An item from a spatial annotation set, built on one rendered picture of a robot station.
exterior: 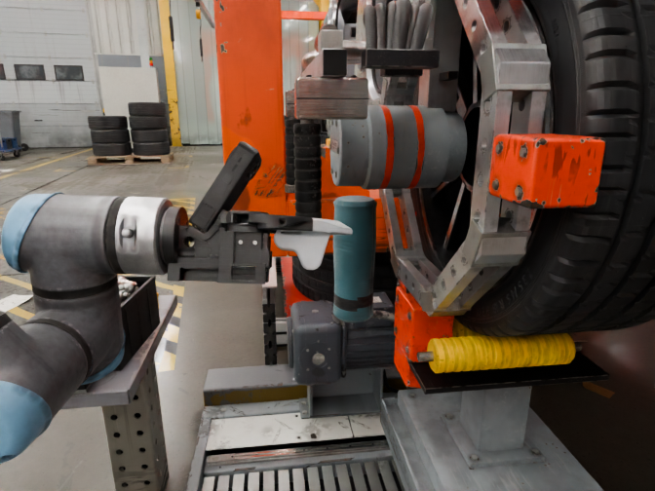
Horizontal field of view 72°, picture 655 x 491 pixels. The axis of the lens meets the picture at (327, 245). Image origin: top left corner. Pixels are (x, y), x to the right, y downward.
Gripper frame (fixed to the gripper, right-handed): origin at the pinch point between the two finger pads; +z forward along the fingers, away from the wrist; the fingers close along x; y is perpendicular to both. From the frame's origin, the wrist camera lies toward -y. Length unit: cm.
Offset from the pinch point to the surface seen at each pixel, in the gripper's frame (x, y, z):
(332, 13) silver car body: -232, -160, 12
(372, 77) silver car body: -131, -75, 24
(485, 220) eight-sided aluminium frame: 0.8, -1.2, 17.4
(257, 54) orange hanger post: -55, -47, -17
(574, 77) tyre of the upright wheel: 6.7, -16.8, 24.7
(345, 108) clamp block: -1.3, -14.7, 0.1
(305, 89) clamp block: -0.3, -16.5, -4.9
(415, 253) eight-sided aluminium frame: -39.4, 1.7, 19.6
